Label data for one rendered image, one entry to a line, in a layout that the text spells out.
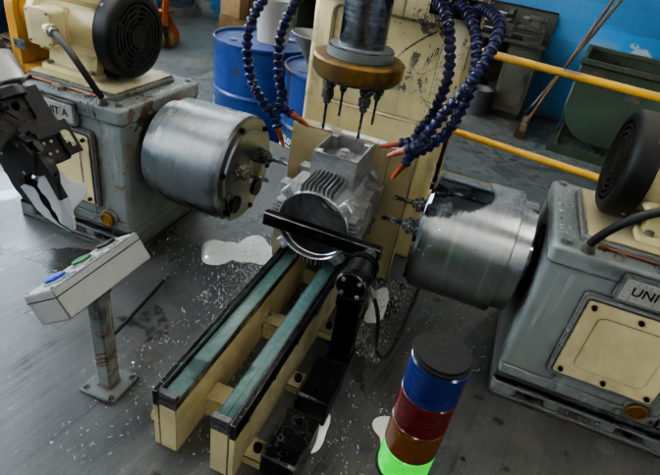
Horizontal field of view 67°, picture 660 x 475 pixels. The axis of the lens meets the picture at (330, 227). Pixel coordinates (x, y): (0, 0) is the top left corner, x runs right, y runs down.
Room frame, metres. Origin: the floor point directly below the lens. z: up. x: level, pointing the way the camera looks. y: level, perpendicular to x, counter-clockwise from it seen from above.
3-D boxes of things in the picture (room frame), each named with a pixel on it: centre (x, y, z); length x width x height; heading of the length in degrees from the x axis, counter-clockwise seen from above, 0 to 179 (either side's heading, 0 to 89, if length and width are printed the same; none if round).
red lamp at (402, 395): (0.36, -0.13, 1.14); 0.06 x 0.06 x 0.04
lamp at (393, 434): (0.36, -0.13, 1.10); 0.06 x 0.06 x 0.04
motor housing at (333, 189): (0.96, 0.01, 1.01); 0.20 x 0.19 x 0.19; 164
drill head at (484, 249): (0.87, -0.31, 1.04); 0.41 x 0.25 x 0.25; 74
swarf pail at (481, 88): (5.24, -1.29, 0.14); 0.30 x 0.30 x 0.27
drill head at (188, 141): (1.06, 0.35, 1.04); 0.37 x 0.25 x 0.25; 74
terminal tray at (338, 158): (1.00, 0.00, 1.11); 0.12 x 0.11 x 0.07; 164
